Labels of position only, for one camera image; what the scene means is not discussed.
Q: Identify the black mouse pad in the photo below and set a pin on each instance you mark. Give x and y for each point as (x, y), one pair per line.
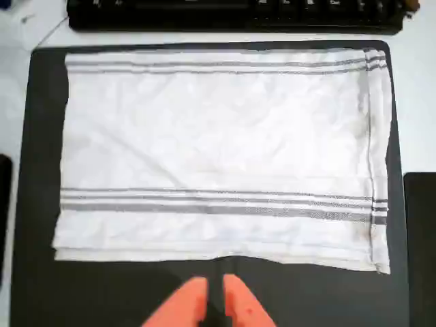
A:
(4, 221)
(422, 255)

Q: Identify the white grey-striped towel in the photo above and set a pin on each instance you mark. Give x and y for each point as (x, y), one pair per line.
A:
(218, 136)

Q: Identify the large black desk mat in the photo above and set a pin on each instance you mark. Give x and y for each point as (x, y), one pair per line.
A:
(102, 293)

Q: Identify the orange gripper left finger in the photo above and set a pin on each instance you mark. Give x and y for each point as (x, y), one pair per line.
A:
(190, 303)

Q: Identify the black computer keyboard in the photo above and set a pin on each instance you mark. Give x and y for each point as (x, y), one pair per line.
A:
(204, 17)

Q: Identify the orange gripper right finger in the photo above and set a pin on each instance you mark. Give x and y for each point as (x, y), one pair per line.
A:
(242, 306)

